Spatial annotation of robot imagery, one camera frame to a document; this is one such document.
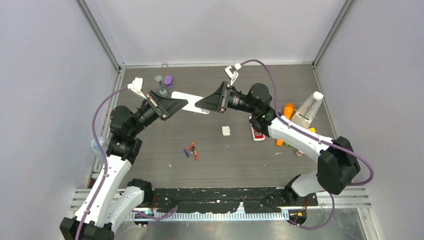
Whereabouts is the blue plastic bottle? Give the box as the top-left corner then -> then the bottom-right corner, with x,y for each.
91,136 -> 110,161

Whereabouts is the white battery cover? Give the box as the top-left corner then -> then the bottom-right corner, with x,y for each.
221,126 -> 231,136

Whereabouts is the purple plastic cup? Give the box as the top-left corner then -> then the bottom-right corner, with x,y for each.
163,75 -> 173,88

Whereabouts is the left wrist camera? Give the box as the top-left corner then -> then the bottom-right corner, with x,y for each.
127,77 -> 147,100

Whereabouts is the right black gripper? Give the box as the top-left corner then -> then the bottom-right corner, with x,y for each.
195,82 -> 258,115

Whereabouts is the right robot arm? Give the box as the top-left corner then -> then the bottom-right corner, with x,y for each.
194,81 -> 361,205

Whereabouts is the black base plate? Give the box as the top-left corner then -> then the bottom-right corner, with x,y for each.
153,186 -> 318,214

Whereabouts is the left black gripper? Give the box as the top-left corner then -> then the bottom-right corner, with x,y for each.
129,90 -> 188,137

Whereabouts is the purple battery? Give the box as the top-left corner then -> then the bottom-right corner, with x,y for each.
183,148 -> 190,158

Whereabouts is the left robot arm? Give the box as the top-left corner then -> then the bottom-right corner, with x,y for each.
59,90 -> 189,240

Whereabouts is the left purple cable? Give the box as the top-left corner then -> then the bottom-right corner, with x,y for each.
74,86 -> 133,240

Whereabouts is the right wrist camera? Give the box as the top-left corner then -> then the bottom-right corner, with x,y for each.
224,63 -> 242,86

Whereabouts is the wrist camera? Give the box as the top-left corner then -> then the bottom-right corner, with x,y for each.
127,77 -> 147,100
224,63 -> 242,86

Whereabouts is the white remote control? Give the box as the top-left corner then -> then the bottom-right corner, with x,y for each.
171,91 -> 210,115

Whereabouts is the red and white remote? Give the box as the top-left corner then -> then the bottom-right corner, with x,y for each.
250,124 -> 266,142

